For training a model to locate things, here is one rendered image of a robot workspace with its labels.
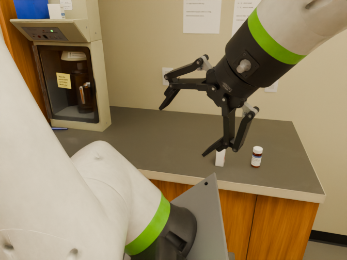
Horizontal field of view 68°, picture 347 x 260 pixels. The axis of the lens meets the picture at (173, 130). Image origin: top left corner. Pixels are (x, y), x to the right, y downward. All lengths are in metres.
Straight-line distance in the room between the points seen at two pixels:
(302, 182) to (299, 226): 0.19
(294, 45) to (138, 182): 0.31
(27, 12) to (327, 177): 1.91
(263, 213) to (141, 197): 0.80
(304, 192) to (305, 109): 0.75
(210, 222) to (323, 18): 0.36
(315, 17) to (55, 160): 0.30
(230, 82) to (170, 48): 1.26
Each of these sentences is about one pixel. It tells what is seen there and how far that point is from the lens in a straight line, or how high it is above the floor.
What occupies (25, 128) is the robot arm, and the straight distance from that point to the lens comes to 0.26.
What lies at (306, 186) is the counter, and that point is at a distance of 1.13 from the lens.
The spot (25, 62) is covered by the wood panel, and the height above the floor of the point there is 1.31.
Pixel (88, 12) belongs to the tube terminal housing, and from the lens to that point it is 1.34.
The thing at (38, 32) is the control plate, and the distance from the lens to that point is 1.41.
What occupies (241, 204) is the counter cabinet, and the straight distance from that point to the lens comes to 1.15.
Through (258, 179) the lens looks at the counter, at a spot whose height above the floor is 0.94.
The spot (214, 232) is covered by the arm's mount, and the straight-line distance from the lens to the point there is 0.48.
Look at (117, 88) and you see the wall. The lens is 1.83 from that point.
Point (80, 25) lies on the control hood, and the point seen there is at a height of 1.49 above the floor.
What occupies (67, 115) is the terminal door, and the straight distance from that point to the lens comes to 1.53.
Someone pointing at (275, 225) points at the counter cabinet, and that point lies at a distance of 1.23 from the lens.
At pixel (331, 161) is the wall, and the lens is 1.92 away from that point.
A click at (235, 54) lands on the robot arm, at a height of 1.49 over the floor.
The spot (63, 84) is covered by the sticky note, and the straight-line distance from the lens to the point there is 1.47.
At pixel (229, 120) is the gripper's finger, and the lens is 0.47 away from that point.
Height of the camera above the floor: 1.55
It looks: 25 degrees down
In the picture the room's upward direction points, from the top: straight up
